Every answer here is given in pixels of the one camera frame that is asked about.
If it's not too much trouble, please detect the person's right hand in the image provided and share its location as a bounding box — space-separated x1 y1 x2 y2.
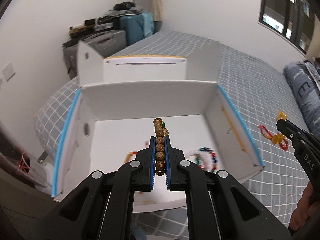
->
289 182 319 231

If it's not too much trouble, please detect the dark framed window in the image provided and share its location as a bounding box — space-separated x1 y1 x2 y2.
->
259 0 316 54

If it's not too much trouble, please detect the teal suitcase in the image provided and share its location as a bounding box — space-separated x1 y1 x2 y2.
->
119 12 155 46

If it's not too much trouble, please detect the brown wooden bead bracelet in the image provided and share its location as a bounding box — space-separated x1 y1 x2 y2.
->
153 117 169 176

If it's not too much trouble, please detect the blue patterned folded duvet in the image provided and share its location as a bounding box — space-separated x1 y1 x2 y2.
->
283 60 319 138

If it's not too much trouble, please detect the red cord gold charm bracelet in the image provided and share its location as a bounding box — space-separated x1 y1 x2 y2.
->
258 124 274 140

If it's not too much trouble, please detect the red bead bracelet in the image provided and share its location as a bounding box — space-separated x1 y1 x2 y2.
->
278 137 290 151

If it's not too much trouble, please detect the grey storage box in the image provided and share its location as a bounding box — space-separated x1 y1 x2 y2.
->
83 30 126 57

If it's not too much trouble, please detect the white wall switch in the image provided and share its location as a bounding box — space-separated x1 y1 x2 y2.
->
2 62 16 82

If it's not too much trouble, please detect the beige curtain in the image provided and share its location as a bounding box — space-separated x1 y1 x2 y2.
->
151 0 163 22

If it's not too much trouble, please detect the multicolour glass bead bracelet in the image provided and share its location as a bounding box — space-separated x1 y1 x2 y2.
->
195 147 218 173

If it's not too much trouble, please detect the pink white bead bracelet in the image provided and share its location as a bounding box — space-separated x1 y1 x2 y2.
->
185 149 216 172

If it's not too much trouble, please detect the red cord gold tube bracelet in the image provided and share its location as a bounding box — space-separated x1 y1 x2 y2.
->
122 141 148 165

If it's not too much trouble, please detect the yellow amber bead bracelet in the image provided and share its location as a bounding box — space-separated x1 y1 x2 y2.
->
272 110 288 145

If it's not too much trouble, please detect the grey checked bed sheet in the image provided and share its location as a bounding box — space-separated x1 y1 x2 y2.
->
34 31 309 239

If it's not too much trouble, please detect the blue yellow cardboard box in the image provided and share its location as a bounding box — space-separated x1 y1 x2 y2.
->
51 42 264 201

